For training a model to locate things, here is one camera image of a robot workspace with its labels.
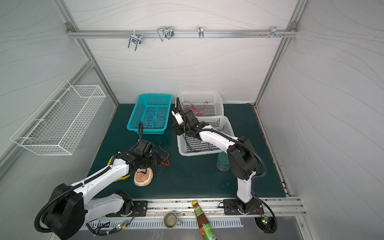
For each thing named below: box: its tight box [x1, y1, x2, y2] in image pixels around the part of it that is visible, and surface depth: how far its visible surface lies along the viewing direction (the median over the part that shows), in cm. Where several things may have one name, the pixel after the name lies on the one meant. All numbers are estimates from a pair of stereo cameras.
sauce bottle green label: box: [192, 200, 217, 240], surface depth 68 cm
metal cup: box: [163, 211, 181, 229], surface depth 71 cm
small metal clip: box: [198, 26, 204, 39], surface depth 80 cm
